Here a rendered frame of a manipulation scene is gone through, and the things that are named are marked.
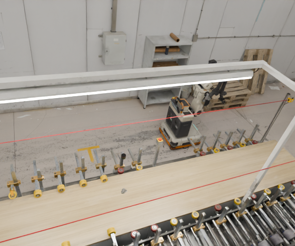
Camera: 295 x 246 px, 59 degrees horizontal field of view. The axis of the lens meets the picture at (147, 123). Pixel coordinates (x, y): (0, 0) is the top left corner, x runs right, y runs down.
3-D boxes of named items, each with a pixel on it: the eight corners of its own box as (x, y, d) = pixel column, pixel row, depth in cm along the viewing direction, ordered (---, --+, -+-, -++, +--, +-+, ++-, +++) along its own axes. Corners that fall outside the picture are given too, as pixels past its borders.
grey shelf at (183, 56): (137, 98, 628) (145, 35, 530) (169, 94, 661) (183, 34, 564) (144, 109, 597) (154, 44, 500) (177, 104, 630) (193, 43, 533)
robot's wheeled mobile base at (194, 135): (170, 151, 498) (173, 141, 482) (158, 129, 542) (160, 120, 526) (200, 145, 523) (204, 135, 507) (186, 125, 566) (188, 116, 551)
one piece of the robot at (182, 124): (174, 143, 495) (185, 108, 443) (163, 125, 533) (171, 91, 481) (189, 140, 508) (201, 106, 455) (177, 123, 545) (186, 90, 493)
